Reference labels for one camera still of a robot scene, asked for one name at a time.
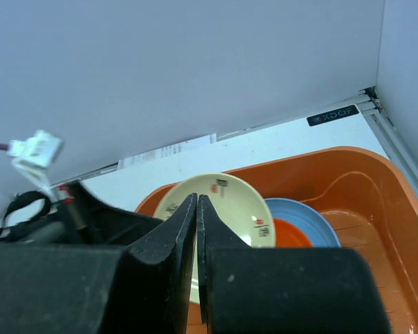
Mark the light blue round plate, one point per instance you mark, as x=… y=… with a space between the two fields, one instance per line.
x=312 y=223

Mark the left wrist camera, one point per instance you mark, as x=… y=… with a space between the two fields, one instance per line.
x=32 y=158

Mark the beige patterned small plate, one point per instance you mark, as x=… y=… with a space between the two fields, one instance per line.
x=237 y=203

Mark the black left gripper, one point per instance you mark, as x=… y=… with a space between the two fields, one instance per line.
x=77 y=217

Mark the orange small round plate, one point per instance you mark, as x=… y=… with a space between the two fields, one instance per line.
x=289 y=236

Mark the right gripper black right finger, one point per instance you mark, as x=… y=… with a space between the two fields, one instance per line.
x=281 y=290

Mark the orange plastic bin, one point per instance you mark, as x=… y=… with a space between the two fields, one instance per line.
x=370 y=206

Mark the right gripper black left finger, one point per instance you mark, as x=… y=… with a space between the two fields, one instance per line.
x=66 y=288

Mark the black logo sticker right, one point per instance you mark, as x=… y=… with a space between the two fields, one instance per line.
x=332 y=115

